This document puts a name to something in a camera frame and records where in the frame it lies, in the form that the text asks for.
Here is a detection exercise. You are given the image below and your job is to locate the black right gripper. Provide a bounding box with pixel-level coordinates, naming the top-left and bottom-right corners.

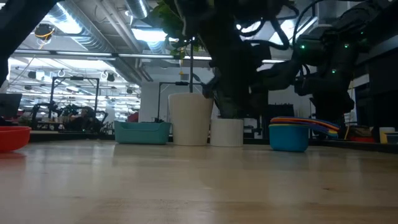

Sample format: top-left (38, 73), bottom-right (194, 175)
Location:
top-left (251, 57), bottom-right (322, 98)

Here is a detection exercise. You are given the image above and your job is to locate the royal blue measuring cup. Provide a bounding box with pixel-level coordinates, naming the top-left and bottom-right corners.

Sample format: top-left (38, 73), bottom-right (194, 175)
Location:
top-left (271, 116), bottom-right (338, 128)

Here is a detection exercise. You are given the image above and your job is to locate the orange measuring cup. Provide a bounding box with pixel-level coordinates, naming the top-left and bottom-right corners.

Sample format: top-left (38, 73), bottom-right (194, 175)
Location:
top-left (270, 117), bottom-right (340, 131)

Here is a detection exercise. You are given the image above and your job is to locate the navy blue measuring cup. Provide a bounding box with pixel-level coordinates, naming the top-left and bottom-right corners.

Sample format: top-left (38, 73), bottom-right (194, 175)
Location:
top-left (269, 120), bottom-right (340, 133)

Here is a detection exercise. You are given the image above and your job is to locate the large light blue measuring cup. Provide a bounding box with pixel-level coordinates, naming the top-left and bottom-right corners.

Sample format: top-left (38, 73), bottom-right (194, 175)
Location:
top-left (269, 124), bottom-right (339, 152)

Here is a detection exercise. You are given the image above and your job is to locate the red measuring cup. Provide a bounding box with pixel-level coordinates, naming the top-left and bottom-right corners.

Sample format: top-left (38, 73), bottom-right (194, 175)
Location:
top-left (0, 126), bottom-right (32, 153)

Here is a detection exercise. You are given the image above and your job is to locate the teal plastic basket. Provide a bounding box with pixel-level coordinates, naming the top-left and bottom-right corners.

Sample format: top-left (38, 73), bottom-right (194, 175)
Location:
top-left (114, 120), bottom-right (172, 146)

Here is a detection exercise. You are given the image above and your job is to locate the dark green snake plant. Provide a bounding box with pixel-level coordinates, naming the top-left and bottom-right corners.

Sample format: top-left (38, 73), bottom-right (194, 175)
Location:
top-left (201, 18), bottom-right (270, 119)

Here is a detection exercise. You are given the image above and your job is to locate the small white plant pot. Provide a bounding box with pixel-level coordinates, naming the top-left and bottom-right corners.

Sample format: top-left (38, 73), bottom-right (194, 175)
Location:
top-left (210, 118), bottom-right (244, 147)

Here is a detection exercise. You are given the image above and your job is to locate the large white plant pot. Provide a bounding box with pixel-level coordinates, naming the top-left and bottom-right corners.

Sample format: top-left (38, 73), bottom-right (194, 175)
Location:
top-left (168, 92), bottom-right (215, 146)

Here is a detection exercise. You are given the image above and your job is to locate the red brown background object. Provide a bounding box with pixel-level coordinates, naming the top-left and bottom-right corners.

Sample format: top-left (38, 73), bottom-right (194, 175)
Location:
top-left (347, 124), bottom-right (377, 144)

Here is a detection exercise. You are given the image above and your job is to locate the leafy green plant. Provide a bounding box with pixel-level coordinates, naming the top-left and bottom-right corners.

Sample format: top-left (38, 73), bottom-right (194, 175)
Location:
top-left (151, 0), bottom-right (220, 93)

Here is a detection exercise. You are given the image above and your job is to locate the person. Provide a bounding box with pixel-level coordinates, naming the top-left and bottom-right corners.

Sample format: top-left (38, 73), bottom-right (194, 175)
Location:
top-left (70, 107), bottom-right (94, 131)

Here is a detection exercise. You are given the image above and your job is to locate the dark background monitor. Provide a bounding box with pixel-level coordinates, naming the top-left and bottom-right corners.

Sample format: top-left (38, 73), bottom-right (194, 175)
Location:
top-left (0, 92), bottom-right (23, 119)

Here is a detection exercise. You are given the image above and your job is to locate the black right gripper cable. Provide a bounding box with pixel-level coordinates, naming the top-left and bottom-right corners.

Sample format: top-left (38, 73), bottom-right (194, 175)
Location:
top-left (234, 7), bottom-right (301, 52)

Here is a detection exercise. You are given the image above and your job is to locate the silver ventilation duct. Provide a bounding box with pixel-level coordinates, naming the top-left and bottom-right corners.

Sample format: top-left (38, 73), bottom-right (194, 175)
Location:
top-left (124, 0), bottom-right (150, 19)

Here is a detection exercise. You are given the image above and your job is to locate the black aluminium table frame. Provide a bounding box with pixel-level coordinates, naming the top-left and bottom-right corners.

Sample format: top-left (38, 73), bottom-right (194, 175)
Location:
top-left (29, 130), bottom-right (398, 154)

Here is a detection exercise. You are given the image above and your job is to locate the yellow black ceiling cable reel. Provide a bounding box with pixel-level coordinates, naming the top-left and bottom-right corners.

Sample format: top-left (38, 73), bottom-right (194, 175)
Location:
top-left (33, 23), bottom-right (56, 41)

